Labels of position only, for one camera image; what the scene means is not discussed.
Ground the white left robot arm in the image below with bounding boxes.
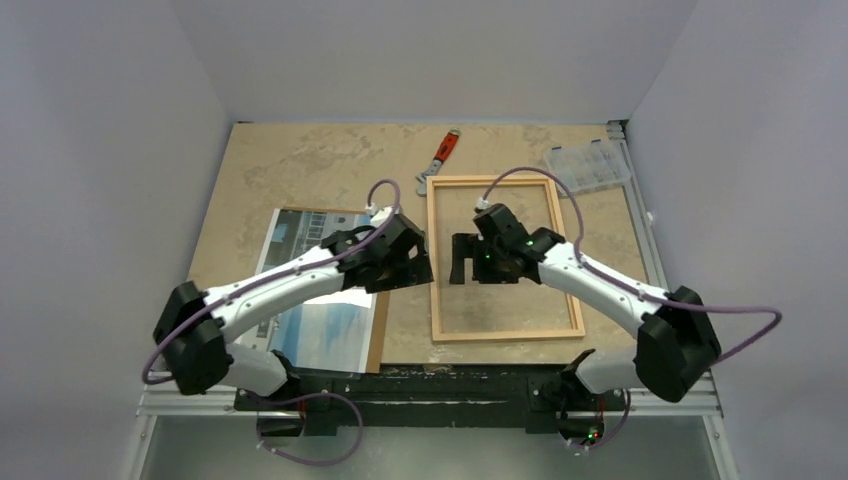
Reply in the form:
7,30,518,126
153,213,433,409

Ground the light wooden picture frame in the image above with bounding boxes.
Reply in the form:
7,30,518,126
426,175,586,343

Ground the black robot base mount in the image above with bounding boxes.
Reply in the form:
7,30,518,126
234,364,625,442

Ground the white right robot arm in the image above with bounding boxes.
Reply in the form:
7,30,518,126
449,203,722,407

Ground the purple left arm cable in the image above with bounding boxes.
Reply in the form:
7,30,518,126
140,179,403,386

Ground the brown backing board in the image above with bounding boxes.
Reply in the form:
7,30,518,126
311,205,392,374

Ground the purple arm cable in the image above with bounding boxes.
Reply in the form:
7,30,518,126
478,166,784,367
140,179,403,386

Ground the building photo print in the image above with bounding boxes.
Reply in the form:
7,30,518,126
238,209,377,373

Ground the grey adjustable wrench red handle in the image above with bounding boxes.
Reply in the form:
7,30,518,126
416,128,461,197

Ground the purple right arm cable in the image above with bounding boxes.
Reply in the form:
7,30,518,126
478,166,784,367

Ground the clear plastic organizer box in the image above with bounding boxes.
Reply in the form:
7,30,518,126
542,139,632,195

